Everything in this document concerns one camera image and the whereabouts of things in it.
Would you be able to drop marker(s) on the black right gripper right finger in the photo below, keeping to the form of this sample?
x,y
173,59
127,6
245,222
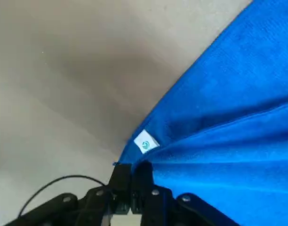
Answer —
x,y
145,188

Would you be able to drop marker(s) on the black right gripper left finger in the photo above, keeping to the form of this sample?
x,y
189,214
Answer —
x,y
121,188

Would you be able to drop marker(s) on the blue towel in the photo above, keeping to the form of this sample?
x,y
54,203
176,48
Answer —
x,y
228,106

